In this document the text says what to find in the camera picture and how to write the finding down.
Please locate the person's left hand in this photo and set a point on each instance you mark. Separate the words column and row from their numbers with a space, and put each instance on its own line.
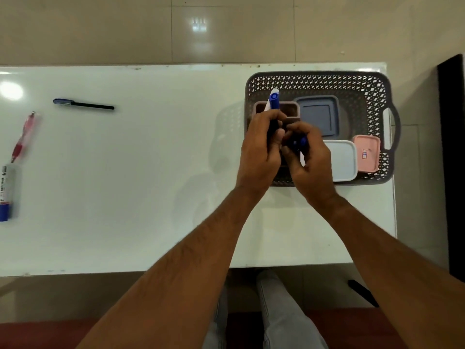
column 256, row 159

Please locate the person's right hand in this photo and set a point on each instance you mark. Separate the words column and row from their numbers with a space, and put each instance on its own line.
column 314, row 174

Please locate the person's left thumb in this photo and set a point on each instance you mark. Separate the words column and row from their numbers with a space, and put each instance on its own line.
column 279, row 136

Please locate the person's right thumb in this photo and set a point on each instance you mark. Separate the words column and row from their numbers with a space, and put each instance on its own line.
column 289, row 153

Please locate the small blue white pen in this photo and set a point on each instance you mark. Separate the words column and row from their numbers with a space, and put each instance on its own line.
column 300, row 143

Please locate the blue white marker pen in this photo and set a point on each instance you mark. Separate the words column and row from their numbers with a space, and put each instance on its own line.
column 274, row 99

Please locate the person's left forearm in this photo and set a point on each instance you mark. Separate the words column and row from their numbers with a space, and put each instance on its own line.
column 189, row 272

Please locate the person's right forearm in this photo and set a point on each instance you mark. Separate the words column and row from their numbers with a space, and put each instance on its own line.
column 392, row 272

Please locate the brown pen holder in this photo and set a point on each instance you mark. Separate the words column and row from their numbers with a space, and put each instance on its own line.
column 290, row 108

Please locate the grey-blue square lidded container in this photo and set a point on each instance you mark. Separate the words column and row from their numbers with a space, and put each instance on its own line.
column 319, row 114

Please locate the white rectangular lidded container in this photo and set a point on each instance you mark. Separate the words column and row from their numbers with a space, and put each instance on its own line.
column 343, row 159

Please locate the pink lidded container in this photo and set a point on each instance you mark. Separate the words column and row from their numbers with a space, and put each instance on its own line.
column 367, row 152

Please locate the grey perforated plastic basket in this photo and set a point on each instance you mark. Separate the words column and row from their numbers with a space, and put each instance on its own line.
column 363, row 90

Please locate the black table leg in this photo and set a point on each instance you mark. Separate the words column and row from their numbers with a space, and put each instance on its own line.
column 363, row 293

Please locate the person's right leg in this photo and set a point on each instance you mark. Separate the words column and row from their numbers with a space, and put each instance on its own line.
column 283, row 316

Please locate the person's leg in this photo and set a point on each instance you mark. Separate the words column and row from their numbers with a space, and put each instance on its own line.
column 283, row 316
column 218, row 323

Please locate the black furniture edge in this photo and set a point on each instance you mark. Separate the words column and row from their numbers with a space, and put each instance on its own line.
column 452, row 159

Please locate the person's left leg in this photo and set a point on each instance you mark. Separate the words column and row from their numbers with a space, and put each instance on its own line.
column 218, row 323

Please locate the black pen with blue cap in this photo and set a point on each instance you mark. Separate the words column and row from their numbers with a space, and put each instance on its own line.
column 85, row 104

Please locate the red transparent pen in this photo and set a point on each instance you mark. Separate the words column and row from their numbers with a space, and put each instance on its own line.
column 23, row 138

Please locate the white marker with blue cap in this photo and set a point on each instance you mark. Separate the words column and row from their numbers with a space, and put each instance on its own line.
column 6, row 192

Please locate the red mat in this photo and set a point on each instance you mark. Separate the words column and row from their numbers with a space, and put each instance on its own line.
column 43, row 334

